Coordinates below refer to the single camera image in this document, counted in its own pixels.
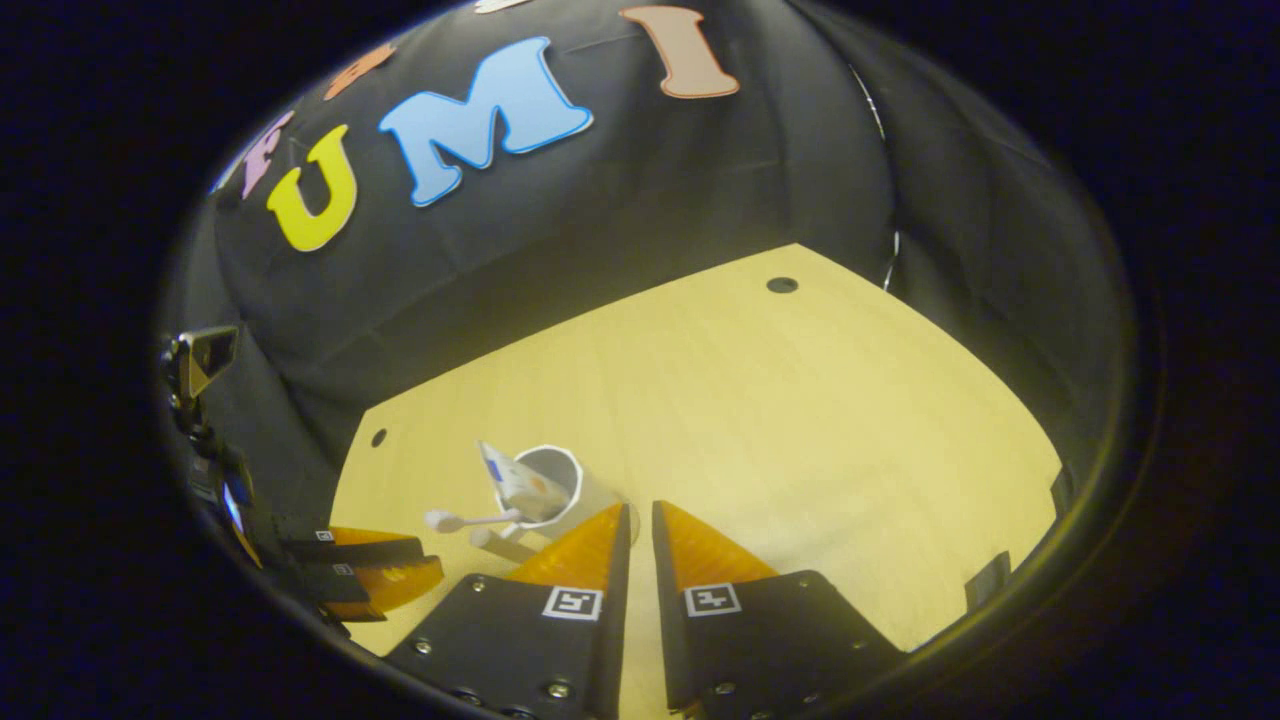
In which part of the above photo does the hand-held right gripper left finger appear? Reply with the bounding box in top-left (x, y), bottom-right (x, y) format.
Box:
top-left (385, 503), bottom-right (633, 720)

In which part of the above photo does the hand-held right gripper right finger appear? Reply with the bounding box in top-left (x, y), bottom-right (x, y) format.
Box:
top-left (652, 500), bottom-right (906, 720)

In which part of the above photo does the pink toothbrush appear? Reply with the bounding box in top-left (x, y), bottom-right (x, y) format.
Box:
top-left (424, 508), bottom-right (526, 534)

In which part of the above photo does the white cup with wooden handle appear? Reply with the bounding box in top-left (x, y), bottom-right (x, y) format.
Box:
top-left (470, 445), bottom-right (641, 563)

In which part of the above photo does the white toothpaste tube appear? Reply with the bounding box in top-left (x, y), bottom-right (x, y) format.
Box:
top-left (477, 440), bottom-right (573, 526)

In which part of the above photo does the light wooden desktop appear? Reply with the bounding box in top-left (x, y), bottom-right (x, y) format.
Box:
top-left (328, 243), bottom-right (1064, 720)

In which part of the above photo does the black backdrop cloth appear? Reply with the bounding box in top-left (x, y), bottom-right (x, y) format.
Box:
top-left (160, 0), bottom-right (1136, 561)

